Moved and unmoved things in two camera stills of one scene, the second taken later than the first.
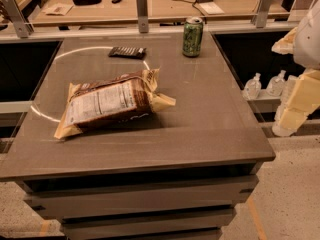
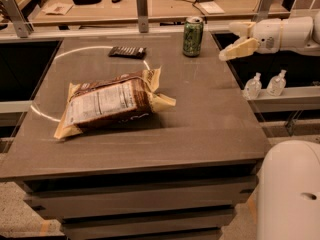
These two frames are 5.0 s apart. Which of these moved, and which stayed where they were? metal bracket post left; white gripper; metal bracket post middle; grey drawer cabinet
Moved: white gripper
Stayed: grey drawer cabinet; metal bracket post left; metal bracket post middle
